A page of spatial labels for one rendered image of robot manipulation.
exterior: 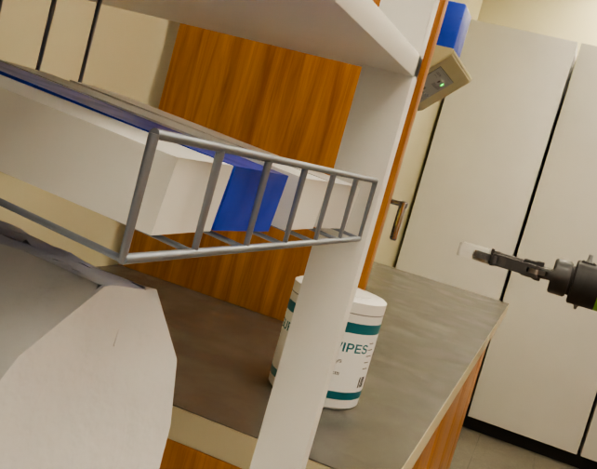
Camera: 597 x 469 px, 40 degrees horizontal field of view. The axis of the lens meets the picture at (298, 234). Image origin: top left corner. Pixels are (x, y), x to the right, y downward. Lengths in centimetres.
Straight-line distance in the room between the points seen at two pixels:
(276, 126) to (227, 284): 31
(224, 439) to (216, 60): 87
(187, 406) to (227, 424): 6
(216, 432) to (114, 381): 49
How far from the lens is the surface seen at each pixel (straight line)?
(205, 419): 96
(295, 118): 155
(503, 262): 176
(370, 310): 109
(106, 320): 46
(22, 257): 49
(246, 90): 159
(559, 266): 178
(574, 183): 466
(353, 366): 111
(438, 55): 159
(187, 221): 39
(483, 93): 472
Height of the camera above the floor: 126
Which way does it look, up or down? 6 degrees down
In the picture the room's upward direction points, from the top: 16 degrees clockwise
